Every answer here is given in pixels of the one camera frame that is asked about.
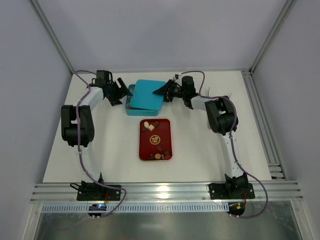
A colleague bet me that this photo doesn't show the teal tin lid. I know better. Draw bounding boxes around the teal tin lid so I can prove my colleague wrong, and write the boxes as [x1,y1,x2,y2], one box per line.
[129,79,166,111]

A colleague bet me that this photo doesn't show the stainless steel tongs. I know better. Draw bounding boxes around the stainless steel tongs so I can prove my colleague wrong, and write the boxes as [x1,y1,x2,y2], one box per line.
[204,87,232,99]

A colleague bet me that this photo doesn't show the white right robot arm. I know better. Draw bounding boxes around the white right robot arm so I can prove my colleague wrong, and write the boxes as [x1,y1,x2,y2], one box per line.
[153,75,253,200]

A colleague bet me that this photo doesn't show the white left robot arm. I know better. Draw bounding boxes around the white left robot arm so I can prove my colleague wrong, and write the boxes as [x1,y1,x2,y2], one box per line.
[60,70,133,201]

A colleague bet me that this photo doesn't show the teal tin box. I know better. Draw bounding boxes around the teal tin box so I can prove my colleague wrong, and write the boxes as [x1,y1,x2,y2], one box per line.
[125,84,160,117]

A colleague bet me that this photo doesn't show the red lacquer tray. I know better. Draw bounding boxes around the red lacquer tray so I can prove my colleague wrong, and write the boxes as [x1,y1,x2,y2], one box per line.
[138,118,173,161]

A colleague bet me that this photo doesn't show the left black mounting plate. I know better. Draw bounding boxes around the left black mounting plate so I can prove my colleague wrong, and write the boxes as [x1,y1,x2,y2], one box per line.
[76,182,121,201]

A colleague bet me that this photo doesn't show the black mounting plate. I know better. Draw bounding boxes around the black mounting plate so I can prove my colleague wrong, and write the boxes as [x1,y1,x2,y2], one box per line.
[208,183,256,200]
[76,182,121,201]

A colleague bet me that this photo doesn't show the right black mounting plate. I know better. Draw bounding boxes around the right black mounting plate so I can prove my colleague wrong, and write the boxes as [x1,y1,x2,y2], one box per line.
[208,183,256,200]

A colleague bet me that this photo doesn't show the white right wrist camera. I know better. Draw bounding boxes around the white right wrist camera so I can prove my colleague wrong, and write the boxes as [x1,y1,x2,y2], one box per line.
[172,74,182,82]

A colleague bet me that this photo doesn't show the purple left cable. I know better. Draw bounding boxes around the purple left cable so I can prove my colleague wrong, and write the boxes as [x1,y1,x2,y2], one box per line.
[74,70,127,221]

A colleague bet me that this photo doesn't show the purple cable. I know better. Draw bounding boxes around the purple cable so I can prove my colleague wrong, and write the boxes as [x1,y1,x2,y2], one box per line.
[178,70,270,220]
[74,70,127,221]

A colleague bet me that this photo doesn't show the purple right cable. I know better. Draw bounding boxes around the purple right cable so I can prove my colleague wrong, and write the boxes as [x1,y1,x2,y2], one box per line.
[178,70,270,220]

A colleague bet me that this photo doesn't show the aluminium frame post left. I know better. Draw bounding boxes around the aluminium frame post left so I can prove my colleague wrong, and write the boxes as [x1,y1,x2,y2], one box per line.
[29,0,75,74]

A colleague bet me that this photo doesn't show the aluminium frame post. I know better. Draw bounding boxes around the aluminium frame post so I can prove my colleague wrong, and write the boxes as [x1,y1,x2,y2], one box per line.
[29,0,75,74]
[249,0,297,75]

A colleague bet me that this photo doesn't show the white slotted cable duct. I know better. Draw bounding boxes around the white slotted cable duct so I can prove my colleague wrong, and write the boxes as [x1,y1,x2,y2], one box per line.
[41,201,229,214]

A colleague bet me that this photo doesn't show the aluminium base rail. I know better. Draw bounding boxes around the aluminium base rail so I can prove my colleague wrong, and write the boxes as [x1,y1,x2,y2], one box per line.
[30,180,303,204]

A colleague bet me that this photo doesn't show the aluminium frame post right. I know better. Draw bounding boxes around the aluminium frame post right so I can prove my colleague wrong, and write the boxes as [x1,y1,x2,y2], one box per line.
[249,0,297,75]

